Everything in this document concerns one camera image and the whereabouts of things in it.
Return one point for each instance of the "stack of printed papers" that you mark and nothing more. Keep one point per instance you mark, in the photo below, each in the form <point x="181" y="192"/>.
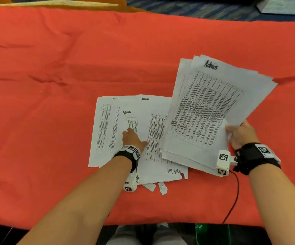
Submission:
<point x="213" y="104"/>
<point x="142" y="119"/>

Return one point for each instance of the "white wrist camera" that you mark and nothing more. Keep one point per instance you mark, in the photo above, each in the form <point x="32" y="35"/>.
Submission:
<point x="131" y="183"/>
<point x="222" y="163"/>

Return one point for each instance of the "person's left forearm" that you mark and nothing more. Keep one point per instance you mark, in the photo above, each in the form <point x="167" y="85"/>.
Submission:
<point x="81" y="201"/>

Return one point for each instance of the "torn white paper scraps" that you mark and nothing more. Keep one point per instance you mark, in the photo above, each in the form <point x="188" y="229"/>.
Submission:
<point x="162" y="188"/>

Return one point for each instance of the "person's left hand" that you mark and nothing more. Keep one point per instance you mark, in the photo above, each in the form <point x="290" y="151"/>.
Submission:
<point x="132" y="140"/>

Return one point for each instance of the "white brick pillar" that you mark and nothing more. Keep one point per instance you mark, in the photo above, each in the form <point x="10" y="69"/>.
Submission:
<point x="285" y="6"/>

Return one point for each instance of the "person's right forearm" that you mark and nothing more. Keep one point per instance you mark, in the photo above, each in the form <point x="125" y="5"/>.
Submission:
<point x="282" y="201"/>

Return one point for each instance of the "person's grey trousers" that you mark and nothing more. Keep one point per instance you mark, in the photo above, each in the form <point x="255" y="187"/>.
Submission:
<point x="127" y="237"/>

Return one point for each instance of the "red tablecloth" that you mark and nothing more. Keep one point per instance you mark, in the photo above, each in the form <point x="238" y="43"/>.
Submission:
<point x="60" y="61"/>

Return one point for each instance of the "person's right hand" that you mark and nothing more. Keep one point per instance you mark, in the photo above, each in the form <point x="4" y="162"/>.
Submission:
<point x="244" y="136"/>

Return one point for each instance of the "black marker wristband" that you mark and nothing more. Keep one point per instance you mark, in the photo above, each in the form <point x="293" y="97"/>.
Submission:
<point x="129" y="155"/>
<point x="252" y="158"/>

